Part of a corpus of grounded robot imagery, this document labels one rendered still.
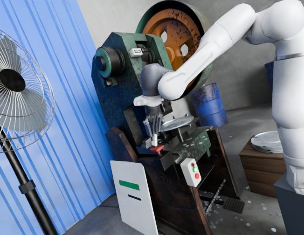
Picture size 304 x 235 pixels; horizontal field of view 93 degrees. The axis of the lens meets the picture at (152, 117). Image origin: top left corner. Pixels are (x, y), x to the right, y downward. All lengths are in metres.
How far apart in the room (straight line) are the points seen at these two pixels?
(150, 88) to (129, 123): 0.60
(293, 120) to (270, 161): 0.70
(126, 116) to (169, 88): 0.70
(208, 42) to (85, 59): 1.92
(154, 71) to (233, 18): 0.32
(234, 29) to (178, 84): 0.26
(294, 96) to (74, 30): 2.38
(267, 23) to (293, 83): 0.23
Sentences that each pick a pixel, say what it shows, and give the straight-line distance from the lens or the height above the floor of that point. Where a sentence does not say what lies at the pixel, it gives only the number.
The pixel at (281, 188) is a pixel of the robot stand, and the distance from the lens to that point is 0.91.
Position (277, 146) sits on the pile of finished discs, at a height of 0.40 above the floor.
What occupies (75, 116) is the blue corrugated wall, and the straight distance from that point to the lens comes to 2.02.
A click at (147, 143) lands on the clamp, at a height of 0.73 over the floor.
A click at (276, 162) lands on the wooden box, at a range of 1.34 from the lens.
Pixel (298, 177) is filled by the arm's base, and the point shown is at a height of 0.51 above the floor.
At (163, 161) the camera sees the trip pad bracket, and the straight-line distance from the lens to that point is 0.80.
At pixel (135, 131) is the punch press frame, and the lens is 1.20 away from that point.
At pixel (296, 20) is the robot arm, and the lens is 0.65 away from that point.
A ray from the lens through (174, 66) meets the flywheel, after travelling 1.42.
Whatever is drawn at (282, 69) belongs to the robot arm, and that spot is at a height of 0.94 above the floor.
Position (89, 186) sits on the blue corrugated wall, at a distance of 2.07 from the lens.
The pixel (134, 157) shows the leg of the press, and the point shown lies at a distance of 1.23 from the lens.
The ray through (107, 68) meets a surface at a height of 1.28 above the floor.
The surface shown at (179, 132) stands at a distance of 1.04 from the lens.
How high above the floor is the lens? 1.01
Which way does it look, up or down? 7 degrees down
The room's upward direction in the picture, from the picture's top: 21 degrees counter-clockwise
